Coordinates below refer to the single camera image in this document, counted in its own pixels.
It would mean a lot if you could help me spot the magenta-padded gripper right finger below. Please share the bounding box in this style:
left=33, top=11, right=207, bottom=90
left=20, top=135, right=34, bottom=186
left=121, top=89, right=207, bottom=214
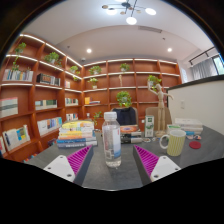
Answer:
left=132, top=144, right=183, bottom=186

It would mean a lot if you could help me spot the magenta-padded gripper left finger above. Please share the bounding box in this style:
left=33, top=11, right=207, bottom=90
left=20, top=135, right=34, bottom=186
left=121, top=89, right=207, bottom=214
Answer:
left=43, top=144, right=95, bottom=187

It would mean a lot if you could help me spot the clear plastic water bottle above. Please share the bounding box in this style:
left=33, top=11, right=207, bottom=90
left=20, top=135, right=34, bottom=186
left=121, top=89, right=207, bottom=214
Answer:
left=101, top=111, right=122, bottom=168

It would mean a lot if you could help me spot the yellow striped white mug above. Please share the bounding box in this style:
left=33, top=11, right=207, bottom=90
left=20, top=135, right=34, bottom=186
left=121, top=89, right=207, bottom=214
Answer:
left=158, top=129, right=187, bottom=157

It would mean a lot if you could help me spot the colourful book stack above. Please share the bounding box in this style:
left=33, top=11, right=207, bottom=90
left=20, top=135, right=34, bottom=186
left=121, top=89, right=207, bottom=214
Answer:
left=55, top=119, right=99, bottom=149

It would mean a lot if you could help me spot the flat round red coaster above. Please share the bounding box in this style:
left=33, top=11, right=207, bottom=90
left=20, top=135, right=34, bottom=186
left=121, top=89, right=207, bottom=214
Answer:
left=188, top=140, right=202, bottom=150

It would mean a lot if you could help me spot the green and white carton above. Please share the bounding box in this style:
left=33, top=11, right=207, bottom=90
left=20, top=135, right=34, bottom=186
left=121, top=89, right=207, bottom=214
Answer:
left=144, top=114, right=155, bottom=138

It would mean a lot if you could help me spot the tan chair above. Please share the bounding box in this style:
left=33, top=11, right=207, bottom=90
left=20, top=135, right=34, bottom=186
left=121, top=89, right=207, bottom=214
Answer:
left=144, top=106, right=173, bottom=132

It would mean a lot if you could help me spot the chair with dark jacket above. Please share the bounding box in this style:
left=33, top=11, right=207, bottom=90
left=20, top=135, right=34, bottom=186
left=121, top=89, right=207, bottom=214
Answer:
left=111, top=106, right=139, bottom=127

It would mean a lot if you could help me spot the wooden artist mannequin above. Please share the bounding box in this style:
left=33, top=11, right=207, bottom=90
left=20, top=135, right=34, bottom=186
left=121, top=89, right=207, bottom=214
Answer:
left=147, top=83, right=175, bottom=138

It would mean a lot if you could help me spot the wooden shelf unit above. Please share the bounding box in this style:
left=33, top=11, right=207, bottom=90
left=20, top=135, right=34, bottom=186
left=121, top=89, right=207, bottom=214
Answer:
left=0, top=32, right=183, bottom=163

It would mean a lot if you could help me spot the grey curtain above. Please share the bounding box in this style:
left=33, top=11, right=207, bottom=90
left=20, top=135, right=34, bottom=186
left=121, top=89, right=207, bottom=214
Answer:
left=191, top=58, right=219, bottom=81

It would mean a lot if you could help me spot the window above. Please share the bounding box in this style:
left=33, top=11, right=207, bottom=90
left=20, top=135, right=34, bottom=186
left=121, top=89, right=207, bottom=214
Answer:
left=211, top=54, right=224, bottom=76

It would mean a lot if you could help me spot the ceiling air vent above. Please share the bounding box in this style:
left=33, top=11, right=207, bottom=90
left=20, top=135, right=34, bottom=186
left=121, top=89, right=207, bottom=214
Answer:
left=138, top=25, right=163, bottom=34

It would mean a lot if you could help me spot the branched ceiling lamp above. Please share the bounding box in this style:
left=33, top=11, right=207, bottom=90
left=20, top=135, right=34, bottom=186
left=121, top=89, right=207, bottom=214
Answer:
left=101, top=0, right=158, bottom=26

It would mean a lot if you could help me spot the black ceiling track rail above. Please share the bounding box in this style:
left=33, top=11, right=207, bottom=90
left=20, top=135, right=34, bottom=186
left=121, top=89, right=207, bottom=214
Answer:
left=188, top=46, right=217, bottom=66

